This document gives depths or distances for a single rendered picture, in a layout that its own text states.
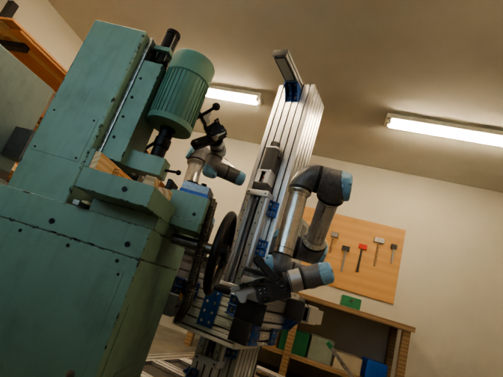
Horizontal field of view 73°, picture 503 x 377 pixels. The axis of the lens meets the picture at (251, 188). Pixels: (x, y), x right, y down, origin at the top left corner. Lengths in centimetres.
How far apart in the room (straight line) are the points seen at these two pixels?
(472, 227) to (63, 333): 447
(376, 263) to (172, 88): 357
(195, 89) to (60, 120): 49
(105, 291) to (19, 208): 37
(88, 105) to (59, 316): 71
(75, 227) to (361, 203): 391
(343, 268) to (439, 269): 109
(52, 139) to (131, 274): 60
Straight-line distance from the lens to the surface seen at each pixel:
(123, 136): 130
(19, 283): 114
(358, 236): 446
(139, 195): 93
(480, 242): 485
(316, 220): 151
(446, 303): 461
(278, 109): 223
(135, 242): 101
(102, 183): 98
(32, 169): 135
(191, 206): 113
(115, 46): 148
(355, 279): 438
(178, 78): 135
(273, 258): 128
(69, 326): 106
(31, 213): 116
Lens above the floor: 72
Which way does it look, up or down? 16 degrees up
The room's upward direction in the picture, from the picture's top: 17 degrees clockwise
